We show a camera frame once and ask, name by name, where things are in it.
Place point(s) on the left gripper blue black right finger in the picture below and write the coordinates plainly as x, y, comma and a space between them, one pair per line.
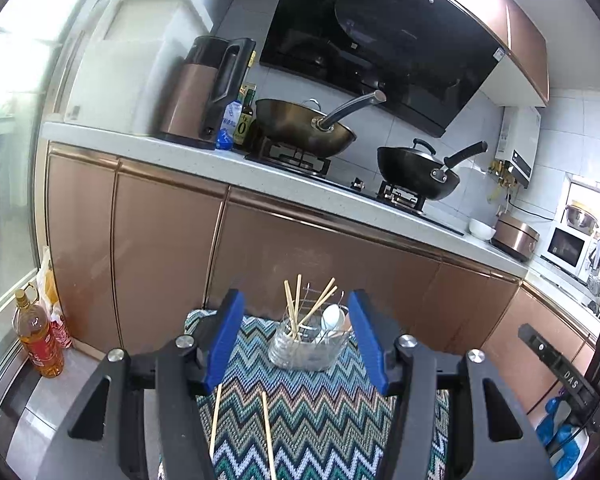
490, 436

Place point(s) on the left gripper blue black left finger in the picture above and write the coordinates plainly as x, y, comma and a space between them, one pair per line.
102, 435

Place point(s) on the white ceramic spoon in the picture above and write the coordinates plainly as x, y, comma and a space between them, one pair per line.
339, 332
332, 318

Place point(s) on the blue gloved hand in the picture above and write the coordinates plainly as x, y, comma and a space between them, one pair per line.
565, 440

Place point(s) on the zigzag patterned cloth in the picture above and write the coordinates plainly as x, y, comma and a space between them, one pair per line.
325, 425

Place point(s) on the copper lower cabinets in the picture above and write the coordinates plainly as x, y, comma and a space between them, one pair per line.
136, 247

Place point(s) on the white bowl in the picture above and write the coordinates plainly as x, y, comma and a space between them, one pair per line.
480, 230

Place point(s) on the orange cooking oil bottle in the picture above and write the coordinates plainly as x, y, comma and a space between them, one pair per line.
32, 327

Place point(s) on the white microwave oven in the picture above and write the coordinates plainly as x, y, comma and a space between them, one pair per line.
567, 248

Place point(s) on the copper rice cooker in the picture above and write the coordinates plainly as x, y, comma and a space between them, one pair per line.
515, 237

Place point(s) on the steel mixing bowl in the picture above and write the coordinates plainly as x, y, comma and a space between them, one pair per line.
580, 219

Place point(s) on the black wok with lid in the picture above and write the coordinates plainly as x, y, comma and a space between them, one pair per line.
418, 170

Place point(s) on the black gas stove top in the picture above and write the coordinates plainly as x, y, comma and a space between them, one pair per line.
349, 178

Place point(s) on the dark oil bottle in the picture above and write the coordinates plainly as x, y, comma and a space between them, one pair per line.
245, 119

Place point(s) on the white gas water heater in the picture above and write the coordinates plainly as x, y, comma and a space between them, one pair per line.
518, 142

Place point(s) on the blue white salt bag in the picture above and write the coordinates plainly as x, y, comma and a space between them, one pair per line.
225, 139

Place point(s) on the white storage box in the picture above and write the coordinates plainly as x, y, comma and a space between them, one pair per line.
130, 62

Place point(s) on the copper electric kettle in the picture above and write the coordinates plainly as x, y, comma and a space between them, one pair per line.
209, 80

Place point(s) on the black range hood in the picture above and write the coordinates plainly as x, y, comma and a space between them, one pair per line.
427, 56

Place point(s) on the wire utensil holder basket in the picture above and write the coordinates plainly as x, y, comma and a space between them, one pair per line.
310, 351

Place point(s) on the bronze wok with handle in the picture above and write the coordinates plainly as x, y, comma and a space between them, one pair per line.
309, 130

